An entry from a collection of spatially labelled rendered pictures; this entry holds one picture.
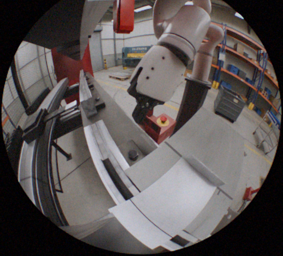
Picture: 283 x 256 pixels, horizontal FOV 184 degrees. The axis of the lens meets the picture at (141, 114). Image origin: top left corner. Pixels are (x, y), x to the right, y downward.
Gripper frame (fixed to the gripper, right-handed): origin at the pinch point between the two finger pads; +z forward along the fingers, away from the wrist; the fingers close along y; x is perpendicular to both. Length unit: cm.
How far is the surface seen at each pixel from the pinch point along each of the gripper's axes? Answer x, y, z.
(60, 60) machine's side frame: -182, 94, 20
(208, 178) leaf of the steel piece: 19.3, -0.6, -3.0
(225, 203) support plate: 26.3, -1.1, -2.7
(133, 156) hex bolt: 7.0, 0.9, 8.3
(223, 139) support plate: 17.2, -10.1, -7.4
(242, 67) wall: -29, -551, -421
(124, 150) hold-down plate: 3.5, 1.4, 10.4
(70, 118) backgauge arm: -30.8, 21.4, 30.5
